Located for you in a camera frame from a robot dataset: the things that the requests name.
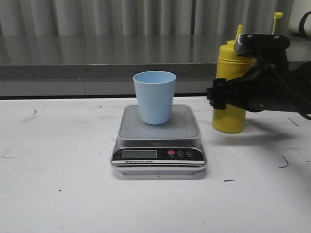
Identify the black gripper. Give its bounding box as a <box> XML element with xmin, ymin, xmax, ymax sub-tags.
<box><xmin>207</xmin><ymin>63</ymin><xmax>311</xmax><ymax>113</ymax></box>

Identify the yellow squeeze bottle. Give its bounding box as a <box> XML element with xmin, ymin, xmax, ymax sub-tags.
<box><xmin>207</xmin><ymin>24</ymin><xmax>290</xmax><ymax>133</ymax></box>

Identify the light blue plastic cup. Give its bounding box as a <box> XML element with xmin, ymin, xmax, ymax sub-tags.
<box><xmin>133</xmin><ymin>71</ymin><xmax>177</xmax><ymax>125</ymax></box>

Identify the silver digital kitchen scale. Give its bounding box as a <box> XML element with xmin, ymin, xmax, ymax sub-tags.
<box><xmin>110</xmin><ymin>104</ymin><xmax>207</xmax><ymax>174</ymax></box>

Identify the grey stone counter ledge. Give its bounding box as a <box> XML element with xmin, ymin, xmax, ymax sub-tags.
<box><xmin>0</xmin><ymin>33</ymin><xmax>311</xmax><ymax>98</ymax></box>

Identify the white pleated curtain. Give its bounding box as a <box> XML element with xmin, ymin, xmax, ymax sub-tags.
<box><xmin>0</xmin><ymin>0</ymin><xmax>293</xmax><ymax>36</ymax></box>

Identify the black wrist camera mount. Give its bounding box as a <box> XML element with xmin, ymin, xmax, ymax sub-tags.
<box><xmin>234</xmin><ymin>33</ymin><xmax>290</xmax><ymax>70</ymax></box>

